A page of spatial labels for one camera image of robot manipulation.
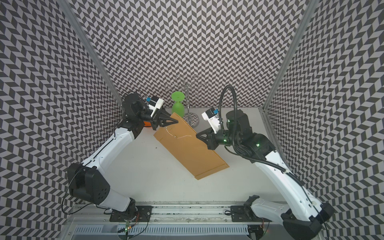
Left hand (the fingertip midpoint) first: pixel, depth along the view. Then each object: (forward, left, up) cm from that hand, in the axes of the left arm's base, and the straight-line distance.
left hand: (177, 122), depth 63 cm
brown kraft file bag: (-7, -1, -3) cm, 8 cm away
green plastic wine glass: (+21, +3, -11) cm, 24 cm away
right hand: (-7, -9, -3) cm, 12 cm away
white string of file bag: (-2, +2, -7) cm, 8 cm away
